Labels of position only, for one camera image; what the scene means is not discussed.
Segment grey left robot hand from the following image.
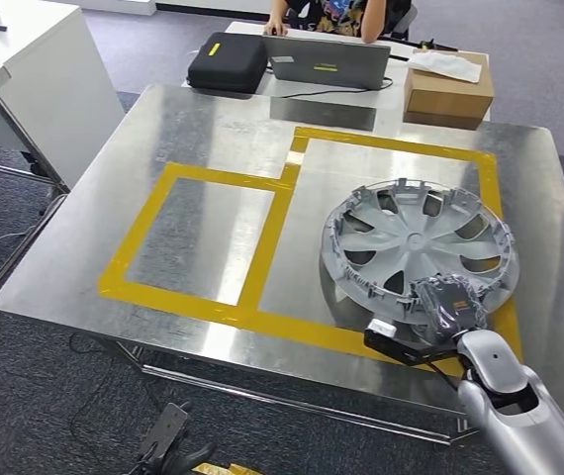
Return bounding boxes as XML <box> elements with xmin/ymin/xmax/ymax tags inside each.
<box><xmin>136</xmin><ymin>401</ymin><xmax>217</xmax><ymax>475</ymax></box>

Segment grey plastic wheel hubcap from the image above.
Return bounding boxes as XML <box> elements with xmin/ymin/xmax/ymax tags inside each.
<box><xmin>319</xmin><ymin>178</ymin><xmax>521</xmax><ymax>330</ymax></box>

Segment steel table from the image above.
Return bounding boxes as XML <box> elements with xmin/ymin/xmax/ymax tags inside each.
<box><xmin>0</xmin><ymin>155</ymin><xmax>70</xmax><ymax>333</ymax></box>

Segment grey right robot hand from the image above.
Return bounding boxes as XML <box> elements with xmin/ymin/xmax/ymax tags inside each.
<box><xmin>410</xmin><ymin>273</ymin><xmax>488</xmax><ymax>346</ymax></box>

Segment black floor cable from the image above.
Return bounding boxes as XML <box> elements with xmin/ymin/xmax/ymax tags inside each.
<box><xmin>68</xmin><ymin>331</ymin><xmax>164</xmax><ymax>434</ymax></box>

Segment person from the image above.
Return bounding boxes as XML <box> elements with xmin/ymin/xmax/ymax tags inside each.
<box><xmin>263</xmin><ymin>0</ymin><xmax>414</xmax><ymax>45</ymax></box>

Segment black zip case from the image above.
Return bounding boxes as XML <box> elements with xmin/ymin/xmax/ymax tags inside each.
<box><xmin>186</xmin><ymin>32</ymin><xmax>269</xmax><ymax>95</ymax></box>

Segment grey laptop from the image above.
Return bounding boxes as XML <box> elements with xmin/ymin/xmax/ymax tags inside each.
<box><xmin>261</xmin><ymin>34</ymin><xmax>391</xmax><ymax>92</ymax></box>

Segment white tissue paper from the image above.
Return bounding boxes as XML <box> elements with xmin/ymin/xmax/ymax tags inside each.
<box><xmin>407</xmin><ymin>49</ymin><xmax>484</xmax><ymax>84</ymax></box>

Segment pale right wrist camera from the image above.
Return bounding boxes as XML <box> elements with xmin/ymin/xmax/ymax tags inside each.
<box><xmin>364</xmin><ymin>319</ymin><xmax>414</xmax><ymax>365</ymax></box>

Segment grey office chair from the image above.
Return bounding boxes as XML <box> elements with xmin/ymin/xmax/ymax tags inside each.
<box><xmin>388</xmin><ymin>1</ymin><xmax>419</xmax><ymax>42</ymax></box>

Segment person's right hand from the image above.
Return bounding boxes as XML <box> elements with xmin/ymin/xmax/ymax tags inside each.
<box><xmin>263</xmin><ymin>14</ymin><xmax>289</xmax><ymax>38</ymax></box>

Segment steel workbench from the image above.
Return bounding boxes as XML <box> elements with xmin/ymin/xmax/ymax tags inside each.
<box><xmin>0</xmin><ymin>83</ymin><xmax>564</xmax><ymax>453</ymax></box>

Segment brown cardboard box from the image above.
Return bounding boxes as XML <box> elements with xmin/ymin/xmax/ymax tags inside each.
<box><xmin>403</xmin><ymin>50</ymin><xmax>495</xmax><ymax>131</ymax></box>

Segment black laptop cable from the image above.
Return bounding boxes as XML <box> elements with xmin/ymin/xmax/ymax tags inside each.
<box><xmin>280</xmin><ymin>77</ymin><xmax>394</xmax><ymax>101</ymax></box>

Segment white desk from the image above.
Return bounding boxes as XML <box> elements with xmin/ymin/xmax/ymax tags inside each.
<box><xmin>181</xmin><ymin>21</ymin><xmax>491</xmax><ymax>126</ymax></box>
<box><xmin>0</xmin><ymin>0</ymin><xmax>126</xmax><ymax>193</ymax></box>

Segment yellow floor tape outline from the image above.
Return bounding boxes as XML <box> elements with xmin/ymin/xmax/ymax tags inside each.
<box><xmin>191</xmin><ymin>461</ymin><xmax>264</xmax><ymax>475</ymax></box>

